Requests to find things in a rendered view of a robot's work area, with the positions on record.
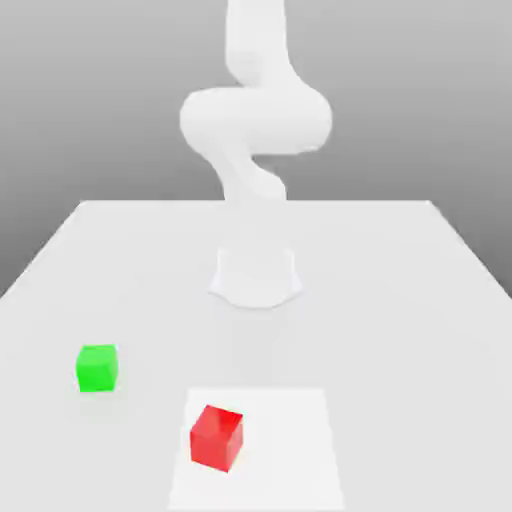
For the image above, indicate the small red cube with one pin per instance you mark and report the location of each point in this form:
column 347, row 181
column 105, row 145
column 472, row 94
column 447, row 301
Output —
column 216, row 440

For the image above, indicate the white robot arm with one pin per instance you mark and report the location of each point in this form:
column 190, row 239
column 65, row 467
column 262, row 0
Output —
column 256, row 120

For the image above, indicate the small green cube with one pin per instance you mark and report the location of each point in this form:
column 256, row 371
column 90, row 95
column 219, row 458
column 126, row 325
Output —
column 97, row 368

